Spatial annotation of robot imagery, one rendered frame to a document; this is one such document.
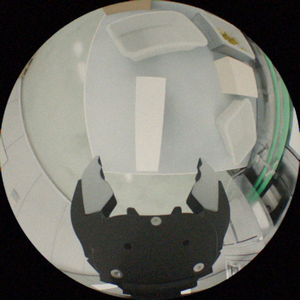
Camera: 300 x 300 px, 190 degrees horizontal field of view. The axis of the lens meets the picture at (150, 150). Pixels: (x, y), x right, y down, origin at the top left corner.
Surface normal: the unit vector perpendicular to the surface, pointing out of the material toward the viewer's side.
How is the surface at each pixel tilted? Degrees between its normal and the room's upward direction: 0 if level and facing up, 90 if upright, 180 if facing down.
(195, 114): 0
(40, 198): 90
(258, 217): 90
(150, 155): 0
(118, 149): 0
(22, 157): 90
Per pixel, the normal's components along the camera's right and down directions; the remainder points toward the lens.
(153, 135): 0.03, 0.48
